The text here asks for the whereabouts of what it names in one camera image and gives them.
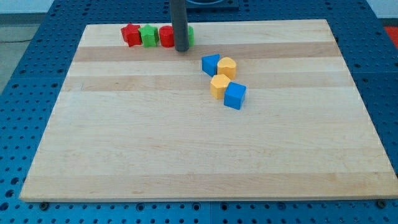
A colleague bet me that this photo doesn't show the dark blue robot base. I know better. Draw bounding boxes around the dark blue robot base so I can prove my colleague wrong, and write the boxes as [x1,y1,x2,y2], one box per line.
[186,0,239,9]

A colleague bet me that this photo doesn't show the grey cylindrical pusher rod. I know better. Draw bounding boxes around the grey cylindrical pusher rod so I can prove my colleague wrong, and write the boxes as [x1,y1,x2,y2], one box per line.
[169,0,189,52]

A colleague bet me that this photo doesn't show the green cylinder block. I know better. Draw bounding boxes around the green cylinder block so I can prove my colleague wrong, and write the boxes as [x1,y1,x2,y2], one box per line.
[188,26,195,47]

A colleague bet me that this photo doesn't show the wooden board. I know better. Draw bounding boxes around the wooden board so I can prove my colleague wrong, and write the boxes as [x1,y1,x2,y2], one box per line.
[20,19,397,202]

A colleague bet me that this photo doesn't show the green star block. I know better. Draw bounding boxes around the green star block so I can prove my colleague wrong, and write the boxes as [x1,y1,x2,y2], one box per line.
[139,24,159,47]

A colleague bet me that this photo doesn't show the red cylinder block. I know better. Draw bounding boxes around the red cylinder block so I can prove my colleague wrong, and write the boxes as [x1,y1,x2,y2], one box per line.
[159,26,175,48]

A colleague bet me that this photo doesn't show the red star block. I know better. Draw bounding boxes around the red star block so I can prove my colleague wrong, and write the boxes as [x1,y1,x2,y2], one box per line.
[121,23,142,47]

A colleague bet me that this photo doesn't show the blue triangle block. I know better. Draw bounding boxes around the blue triangle block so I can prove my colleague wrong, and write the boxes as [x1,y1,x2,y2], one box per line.
[201,54,220,77]

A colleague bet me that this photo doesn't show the blue cube block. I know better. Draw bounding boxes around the blue cube block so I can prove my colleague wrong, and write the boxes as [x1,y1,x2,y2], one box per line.
[223,82,247,110]

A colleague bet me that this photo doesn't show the yellow heart block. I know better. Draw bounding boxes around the yellow heart block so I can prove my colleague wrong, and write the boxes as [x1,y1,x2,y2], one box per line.
[217,57,237,80]

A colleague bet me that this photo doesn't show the yellow hexagon block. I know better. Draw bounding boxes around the yellow hexagon block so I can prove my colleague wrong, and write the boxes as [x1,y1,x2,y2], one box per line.
[210,74,231,100]

